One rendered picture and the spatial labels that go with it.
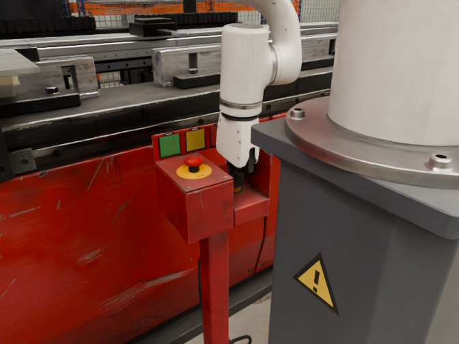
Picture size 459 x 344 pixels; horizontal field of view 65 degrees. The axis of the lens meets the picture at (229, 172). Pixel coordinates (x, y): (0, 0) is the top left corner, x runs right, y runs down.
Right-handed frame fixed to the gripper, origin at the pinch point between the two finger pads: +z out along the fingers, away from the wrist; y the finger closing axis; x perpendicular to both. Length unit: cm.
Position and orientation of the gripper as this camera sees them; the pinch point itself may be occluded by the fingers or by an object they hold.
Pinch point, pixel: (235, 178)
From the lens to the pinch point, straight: 79.5
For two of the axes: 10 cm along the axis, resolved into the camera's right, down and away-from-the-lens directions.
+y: 5.3, 4.5, -7.2
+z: -0.5, 8.6, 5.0
